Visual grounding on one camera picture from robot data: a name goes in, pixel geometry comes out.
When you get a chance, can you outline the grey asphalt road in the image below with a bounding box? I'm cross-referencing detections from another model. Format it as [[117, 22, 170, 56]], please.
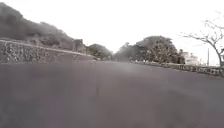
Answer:
[[0, 60, 224, 128]]

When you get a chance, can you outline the group of dark trees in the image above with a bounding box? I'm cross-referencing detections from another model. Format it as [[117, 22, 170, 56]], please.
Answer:
[[85, 35, 186, 65]]

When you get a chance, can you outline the pale building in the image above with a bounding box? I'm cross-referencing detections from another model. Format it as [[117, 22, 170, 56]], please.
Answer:
[[181, 51, 202, 66]]

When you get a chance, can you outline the wooded hillside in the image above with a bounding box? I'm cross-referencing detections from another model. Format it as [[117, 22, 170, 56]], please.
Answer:
[[0, 2, 86, 54]]

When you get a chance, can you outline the pole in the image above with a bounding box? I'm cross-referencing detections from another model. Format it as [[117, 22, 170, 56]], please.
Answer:
[[206, 47, 211, 67]]

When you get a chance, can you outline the bare branched tree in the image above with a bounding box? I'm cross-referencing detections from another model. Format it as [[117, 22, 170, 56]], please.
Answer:
[[179, 11, 224, 68]]

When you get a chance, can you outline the low stone kerb wall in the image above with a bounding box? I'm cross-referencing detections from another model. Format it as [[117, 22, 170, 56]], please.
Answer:
[[130, 59, 224, 78]]

